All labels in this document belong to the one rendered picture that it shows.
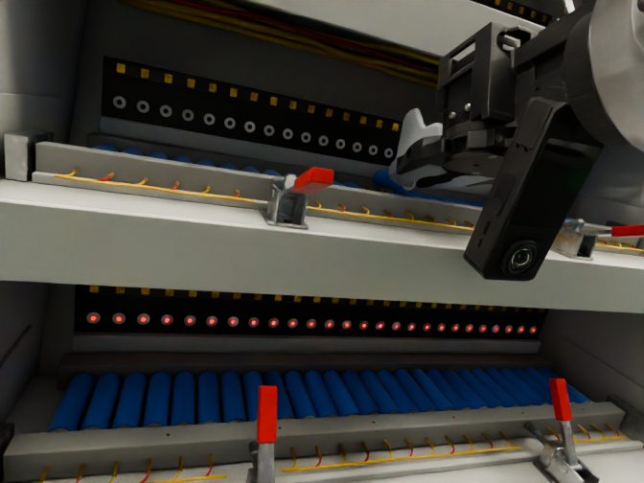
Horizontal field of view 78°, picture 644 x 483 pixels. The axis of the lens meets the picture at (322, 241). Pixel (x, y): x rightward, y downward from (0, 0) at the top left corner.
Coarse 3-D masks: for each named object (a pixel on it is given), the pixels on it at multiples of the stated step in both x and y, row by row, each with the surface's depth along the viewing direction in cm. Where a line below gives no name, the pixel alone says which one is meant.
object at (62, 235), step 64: (0, 128) 25; (128, 128) 38; (0, 192) 22; (64, 192) 24; (0, 256) 21; (64, 256) 22; (128, 256) 23; (192, 256) 24; (256, 256) 25; (320, 256) 27; (384, 256) 28; (448, 256) 30; (640, 256) 43
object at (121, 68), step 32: (128, 64) 37; (128, 96) 38; (160, 96) 38; (192, 96) 39; (224, 96) 40; (256, 96) 40; (192, 128) 40; (224, 128) 41; (256, 128) 42; (288, 128) 43; (320, 128) 44; (352, 128) 45; (384, 128) 46; (384, 160) 47
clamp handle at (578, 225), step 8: (576, 224) 35; (584, 224) 35; (584, 232) 34; (592, 232) 34; (600, 232) 33; (608, 232) 32; (616, 232) 32; (624, 232) 31; (632, 232) 31; (640, 232) 30
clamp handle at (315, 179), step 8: (312, 168) 20; (320, 168) 20; (288, 176) 26; (304, 176) 21; (312, 176) 20; (320, 176) 20; (328, 176) 20; (288, 184) 27; (296, 184) 23; (304, 184) 21; (312, 184) 21; (320, 184) 21; (328, 184) 20; (288, 192) 25; (296, 192) 23; (304, 192) 23; (312, 192) 23
